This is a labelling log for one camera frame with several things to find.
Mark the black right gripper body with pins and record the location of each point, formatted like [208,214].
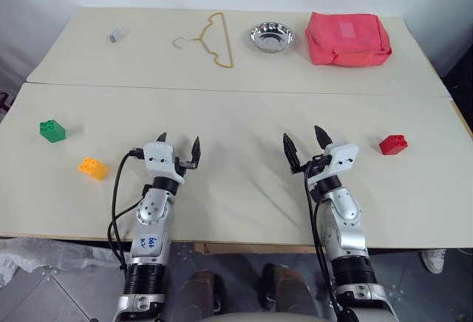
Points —
[317,163]

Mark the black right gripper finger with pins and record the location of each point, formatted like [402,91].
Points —
[290,151]
[323,138]

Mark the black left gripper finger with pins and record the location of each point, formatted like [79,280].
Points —
[162,138]
[196,152]

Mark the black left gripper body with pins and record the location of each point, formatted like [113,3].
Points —
[180,165]

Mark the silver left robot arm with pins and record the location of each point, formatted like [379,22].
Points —
[151,211]

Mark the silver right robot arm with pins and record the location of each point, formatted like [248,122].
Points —
[345,218]

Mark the red toy brick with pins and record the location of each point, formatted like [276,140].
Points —
[392,144]

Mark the yellow toy brick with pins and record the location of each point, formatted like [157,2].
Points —
[92,168]

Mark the pink fabric bag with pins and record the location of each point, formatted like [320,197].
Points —
[345,39]

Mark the green toy brick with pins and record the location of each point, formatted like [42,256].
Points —
[52,130]

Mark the small grey block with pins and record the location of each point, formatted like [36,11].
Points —
[116,35]

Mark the shiny steel bowl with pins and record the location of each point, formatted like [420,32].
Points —
[271,36]

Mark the dark brown rounded shape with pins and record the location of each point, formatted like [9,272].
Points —
[201,294]
[286,290]

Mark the white shoe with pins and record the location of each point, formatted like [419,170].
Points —
[433,260]

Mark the clear plastic wrap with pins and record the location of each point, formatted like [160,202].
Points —
[44,257]

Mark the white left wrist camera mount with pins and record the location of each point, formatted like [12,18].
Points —
[159,159]

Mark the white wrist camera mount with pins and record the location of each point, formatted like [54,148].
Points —
[341,159]
[159,159]

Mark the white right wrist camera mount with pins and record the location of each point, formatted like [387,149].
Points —
[341,159]

